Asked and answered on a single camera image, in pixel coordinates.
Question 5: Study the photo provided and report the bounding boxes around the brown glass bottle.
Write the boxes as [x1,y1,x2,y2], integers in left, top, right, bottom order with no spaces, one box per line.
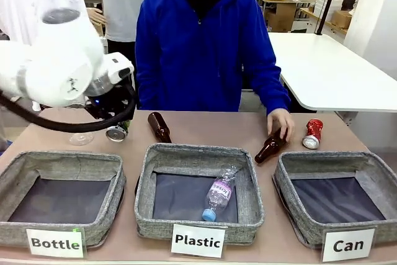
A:
[254,127,288,164]
[147,111,172,144]

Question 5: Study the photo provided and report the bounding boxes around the clear plastic cup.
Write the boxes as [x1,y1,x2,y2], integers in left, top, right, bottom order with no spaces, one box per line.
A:
[68,132,95,146]

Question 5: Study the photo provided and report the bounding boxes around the person's left hand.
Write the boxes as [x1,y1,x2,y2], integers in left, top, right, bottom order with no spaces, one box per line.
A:
[267,107,295,143]

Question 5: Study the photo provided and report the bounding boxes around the black pole stand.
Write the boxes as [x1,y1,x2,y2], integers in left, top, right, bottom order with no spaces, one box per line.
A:
[314,0,342,36]

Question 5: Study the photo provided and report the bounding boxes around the cardboard box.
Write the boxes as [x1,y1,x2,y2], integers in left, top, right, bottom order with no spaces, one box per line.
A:
[330,9,354,29]

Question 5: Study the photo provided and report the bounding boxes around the grey fabric basket bottle label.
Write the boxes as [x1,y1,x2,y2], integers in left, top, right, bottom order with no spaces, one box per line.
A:
[0,150,127,249]

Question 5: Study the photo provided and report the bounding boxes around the white label reading Can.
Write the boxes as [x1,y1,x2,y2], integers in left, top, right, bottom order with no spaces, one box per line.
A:
[321,228,377,263]

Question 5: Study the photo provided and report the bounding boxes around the grey fabric basket plastic label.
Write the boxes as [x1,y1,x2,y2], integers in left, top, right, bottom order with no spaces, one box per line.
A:
[133,143,265,246]

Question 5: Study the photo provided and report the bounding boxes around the grey fabric basket can label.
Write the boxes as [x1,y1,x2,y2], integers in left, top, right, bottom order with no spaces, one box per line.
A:
[272,151,397,249]

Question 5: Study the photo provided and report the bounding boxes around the person in white shirt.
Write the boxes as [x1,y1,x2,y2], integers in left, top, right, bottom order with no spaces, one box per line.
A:
[86,0,149,70]

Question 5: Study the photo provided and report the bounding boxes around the crushed red can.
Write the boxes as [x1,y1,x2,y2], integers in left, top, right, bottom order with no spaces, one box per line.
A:
[302,118,324,150]

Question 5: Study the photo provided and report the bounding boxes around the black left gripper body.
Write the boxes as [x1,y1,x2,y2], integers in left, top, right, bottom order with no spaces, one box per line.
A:
[84,82,136,122]

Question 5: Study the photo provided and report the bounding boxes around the white label reading Plastic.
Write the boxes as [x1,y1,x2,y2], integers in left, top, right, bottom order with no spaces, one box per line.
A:
[170,223,226,259]

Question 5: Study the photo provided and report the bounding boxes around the black robot cable hose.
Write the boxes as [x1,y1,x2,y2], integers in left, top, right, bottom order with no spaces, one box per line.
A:
[0,83,138,133]

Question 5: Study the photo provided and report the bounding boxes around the wooden cabinet table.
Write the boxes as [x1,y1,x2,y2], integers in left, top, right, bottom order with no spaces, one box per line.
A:
[259,0,318,34]

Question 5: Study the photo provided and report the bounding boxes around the person's left forearm blue sleeve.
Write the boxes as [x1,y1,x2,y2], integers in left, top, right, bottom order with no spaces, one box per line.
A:
[248,60,292,114]

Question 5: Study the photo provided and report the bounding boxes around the clear plastic bottle blue cap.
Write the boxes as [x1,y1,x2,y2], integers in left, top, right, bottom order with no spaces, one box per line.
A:
[202,165,244,222]

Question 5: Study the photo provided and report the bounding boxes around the person in blue hoodie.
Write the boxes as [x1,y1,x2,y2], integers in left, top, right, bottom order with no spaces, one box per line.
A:
[135,0,292,114]

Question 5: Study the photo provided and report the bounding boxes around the white table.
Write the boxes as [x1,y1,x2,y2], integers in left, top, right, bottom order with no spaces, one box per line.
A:
[267,32,397,114]

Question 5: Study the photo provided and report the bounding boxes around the white label reading Bottle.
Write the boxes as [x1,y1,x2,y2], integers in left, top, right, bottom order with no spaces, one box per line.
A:
[25,228,86,259]

